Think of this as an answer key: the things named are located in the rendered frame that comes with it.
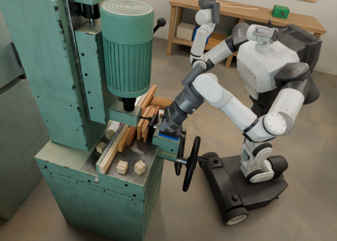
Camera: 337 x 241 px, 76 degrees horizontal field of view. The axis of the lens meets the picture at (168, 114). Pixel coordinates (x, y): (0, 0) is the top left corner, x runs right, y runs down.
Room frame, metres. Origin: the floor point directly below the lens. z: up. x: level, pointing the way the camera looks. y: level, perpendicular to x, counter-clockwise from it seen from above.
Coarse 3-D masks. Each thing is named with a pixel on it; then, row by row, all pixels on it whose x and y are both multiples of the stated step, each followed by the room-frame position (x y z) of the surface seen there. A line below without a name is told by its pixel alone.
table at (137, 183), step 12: (156, 120) 0.87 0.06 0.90; (132, 144) 0.68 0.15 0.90; (144, 144) 0.69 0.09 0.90; (120, 156) 0.60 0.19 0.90; (132, 156) 0.61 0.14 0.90; (144, 156) 0.62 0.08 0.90; (156, 156) 0.66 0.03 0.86; (168, 156) 0.66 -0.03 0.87; (108, 168) 0.53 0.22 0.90; (132, 168) 0.54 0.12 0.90; (108, 180) 0.49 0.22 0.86; (120, 180) 0.48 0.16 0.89; (132, 180) 0.49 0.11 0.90; (144, 180) 0.49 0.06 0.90
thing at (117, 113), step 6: (114, 102) 0.77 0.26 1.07; (120, 102) 0.78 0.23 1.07; (114, 108) 0.73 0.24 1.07; (120, 108) 0.73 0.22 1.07; (138, 108) 0.75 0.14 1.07; (114, 114) 0.72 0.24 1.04; (120, 114) 0.71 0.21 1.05; (126, 114) 0.71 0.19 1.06; (132, 114) 0.71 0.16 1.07; (138, 114) 0.72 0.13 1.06; (114, 120) 0.72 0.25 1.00; (120, 120) 0.71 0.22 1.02; (126, 120) 0.71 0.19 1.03; (132, 120) 0.70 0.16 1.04; (138, 120) 0.72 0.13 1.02
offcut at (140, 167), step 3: (138, 162) 0.55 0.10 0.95; (141, 162) 0.55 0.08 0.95; (135, 165) 0.53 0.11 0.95; (138, 165) 0.53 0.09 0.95; (141, 165) 0.54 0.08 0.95; (144, 165) 0.54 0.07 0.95; (135, 168) 0.53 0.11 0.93; (138, 168) 0.52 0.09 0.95; (141, 168) 0.52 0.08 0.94; (144, 168) 0.54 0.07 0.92; (135, 171) 0.53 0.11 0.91; (138, 171) 0.52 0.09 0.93; (141, 171) 0.52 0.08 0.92; (138, 174) 0.52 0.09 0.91
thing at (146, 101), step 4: (152, 88) 1.11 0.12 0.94; (152, 92) 1.07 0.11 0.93; (148, 96) 1.02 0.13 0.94; (144, 100) 0.98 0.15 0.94; (148, 100) 1.00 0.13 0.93; (144, 104) 0.94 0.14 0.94; (128, 128) 0.74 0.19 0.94; (128, 132) 0.72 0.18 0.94; (124, 136) 0.69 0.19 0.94; (120, 140) 0.66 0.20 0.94; (124, 140) 0.66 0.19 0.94; (120, 144) 0.64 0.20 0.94; (124, 144) 0.66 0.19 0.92; (120, 148) 0.62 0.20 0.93
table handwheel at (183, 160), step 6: (198, 138) 0.74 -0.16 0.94; (198, 144) 0.69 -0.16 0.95; (192, 150) 0.80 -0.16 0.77; (198, 150) 0.66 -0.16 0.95; (192, 156) 0.63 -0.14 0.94; (180, 162) 0.68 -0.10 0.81; (186, 162) 0.68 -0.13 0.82; (192, 162) 0.60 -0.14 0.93; (192, 168) 0.58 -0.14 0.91; (186, 174) 0.69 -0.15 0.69; (192, 174) 0.57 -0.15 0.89; (186, 180) 0.55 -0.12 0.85; (186, 186) 0.54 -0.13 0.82
